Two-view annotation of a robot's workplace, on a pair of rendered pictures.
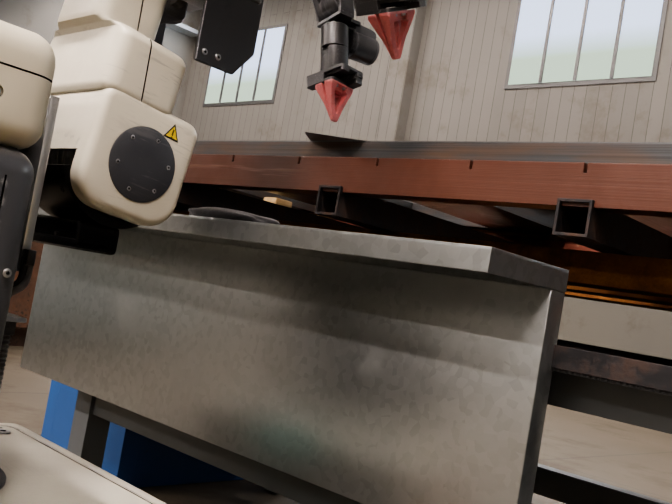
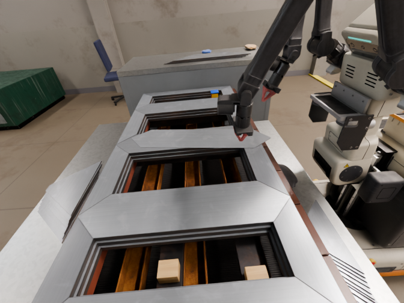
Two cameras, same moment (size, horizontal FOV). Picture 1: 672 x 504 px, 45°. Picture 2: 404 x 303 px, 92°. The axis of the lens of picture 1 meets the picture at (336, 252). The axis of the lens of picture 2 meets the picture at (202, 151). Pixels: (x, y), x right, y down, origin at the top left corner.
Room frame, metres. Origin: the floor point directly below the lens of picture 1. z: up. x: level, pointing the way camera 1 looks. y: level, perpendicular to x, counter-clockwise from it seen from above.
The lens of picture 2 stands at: (2.21, 0.46, 1.42)
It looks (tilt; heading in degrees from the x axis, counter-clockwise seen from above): 36 degrees down; 228
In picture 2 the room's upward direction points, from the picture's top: 5 degrees counter-clockwise
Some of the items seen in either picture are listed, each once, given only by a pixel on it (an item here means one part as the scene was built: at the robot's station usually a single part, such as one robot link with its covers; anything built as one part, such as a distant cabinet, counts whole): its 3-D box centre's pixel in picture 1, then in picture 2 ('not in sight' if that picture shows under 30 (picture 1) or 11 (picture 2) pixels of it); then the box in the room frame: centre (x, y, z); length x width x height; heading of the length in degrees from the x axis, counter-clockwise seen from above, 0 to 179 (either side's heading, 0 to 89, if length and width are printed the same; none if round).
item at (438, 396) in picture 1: (216, 340); not in sight; (1.49, 0.19, 0.48); 1.30 x 0.04 x 0.35; 48
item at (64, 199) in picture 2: not in sight; (65, 196); (2.26, -0.44, 0.77); 0.45 x 0.20 x 0.04; 48
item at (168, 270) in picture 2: (277, 206); (169, 270); (2.13, 0.17, 0.79); 0.06 x 0.05 x 0.04; 138
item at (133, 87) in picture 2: not in sight; (201, 123); (1.05, -0.80, 0.51); 1.30 x 0.04 x 1.01; 138
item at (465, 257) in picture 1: (201, 230); (290, 183); (1.43, 0.24, 0.67); 1.30 x 0.20 x 0.03; 48
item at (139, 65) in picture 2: not in sight; (195, 59); (0.86, -1.01, 1.03); 1.30 x 0.60 x 0.04; 138
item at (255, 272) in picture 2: not in sight; (257, 278); (1.97, 0.37, 0.79); 0.06 x 0.05 x 0.04; 138
